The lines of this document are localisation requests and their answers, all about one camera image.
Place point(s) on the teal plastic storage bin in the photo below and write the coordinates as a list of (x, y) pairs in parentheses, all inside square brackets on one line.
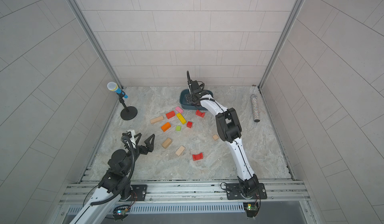
[(184, 104)]

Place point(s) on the aluminium rail frame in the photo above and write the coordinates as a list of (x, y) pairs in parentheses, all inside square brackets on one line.
[(192, 192)]

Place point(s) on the red arch block upper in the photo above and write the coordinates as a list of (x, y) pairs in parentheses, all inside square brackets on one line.
[(200, 114)]

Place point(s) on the red arch block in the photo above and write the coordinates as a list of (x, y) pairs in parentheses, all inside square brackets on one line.
[(198, 156), (200, 114)]

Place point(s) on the pink block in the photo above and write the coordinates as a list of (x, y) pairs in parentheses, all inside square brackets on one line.
[(179, 110)]

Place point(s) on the microphone on black stand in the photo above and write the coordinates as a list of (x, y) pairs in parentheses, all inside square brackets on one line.
[(128, 112)]

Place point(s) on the red rectangular block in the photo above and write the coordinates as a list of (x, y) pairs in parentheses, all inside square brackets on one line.
[(170, 115)]

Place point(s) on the orange block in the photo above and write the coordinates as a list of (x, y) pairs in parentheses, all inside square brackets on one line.
[(166, 126)]

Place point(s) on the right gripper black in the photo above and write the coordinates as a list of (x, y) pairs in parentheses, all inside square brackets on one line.
[(190, 97)]

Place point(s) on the red arch block lower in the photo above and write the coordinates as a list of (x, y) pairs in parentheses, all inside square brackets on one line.
[(198, 156)]

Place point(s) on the natural wood block lower left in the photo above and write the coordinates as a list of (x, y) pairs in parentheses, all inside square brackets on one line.
[(166, 143)]

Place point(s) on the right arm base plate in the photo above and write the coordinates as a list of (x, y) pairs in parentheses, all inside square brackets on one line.
[(234, 193)]

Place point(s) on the circuit board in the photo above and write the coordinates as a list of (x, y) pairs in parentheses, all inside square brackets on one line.
[(251, 209), (121, 212)]

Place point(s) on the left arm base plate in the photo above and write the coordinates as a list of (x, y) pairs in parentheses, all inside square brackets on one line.
[(133, 193)]

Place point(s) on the glittery silver cylinder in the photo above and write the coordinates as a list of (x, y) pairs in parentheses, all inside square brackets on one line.
[(255, 108)]

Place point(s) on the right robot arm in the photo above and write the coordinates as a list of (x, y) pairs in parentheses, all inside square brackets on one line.
[(229, 130)]

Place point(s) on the small natural wood cube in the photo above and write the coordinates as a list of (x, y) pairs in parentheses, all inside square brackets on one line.
[(215, 137)]

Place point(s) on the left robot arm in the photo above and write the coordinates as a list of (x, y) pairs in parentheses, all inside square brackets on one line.
[(114, 194)]

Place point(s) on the long natural wood block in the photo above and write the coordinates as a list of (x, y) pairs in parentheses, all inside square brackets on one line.
[(157, 119)]

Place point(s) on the yellow long block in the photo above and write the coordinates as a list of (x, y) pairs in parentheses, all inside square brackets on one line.
[(181, 118)]

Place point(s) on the right circuit board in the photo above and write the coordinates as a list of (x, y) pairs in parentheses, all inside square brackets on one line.
[(251, 209)]

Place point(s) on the left circuit board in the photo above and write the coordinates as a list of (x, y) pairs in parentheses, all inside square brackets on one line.
[(121, 212)]

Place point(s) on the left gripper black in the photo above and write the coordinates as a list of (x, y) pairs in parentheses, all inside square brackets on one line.
[(144, 151)]

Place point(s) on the natural wood block bottom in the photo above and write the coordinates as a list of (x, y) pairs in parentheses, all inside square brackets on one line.
[(180, 151)]

